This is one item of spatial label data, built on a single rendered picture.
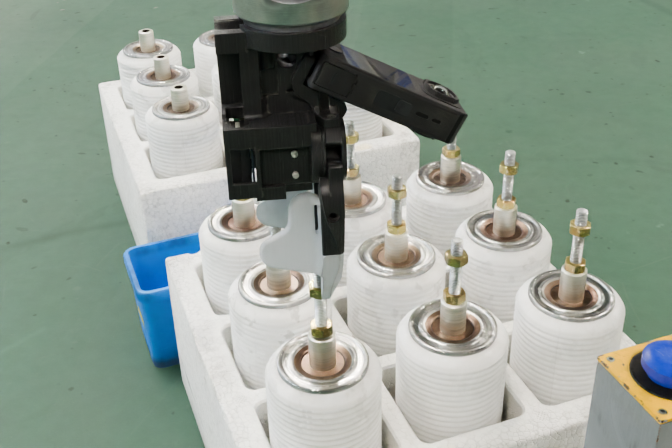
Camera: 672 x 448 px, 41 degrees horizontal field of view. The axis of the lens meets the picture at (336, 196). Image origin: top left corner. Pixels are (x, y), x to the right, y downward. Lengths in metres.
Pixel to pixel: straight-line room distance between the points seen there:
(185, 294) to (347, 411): 0.30
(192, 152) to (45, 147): 0.60
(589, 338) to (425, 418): 0.16
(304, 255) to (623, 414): 0.25
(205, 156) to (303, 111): 0.59
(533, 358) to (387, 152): 0.49
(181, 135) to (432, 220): 0.36
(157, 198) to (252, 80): 0.59
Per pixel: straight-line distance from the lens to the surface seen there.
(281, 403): 0.72
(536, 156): 1.61
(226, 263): 0.90
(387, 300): 0.83
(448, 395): 0.76
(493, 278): 0.88
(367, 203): 0.94
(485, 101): 1.81
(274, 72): 0.59
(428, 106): 0.60
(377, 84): 0.59
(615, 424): 0.67
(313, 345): 0.72
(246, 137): 0.58
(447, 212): 0.96
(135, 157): 1.24
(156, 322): 1.10
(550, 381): 0.83
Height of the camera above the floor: 0.73
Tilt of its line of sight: 30 degrees down
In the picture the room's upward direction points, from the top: 2 degrees counter-clockwise
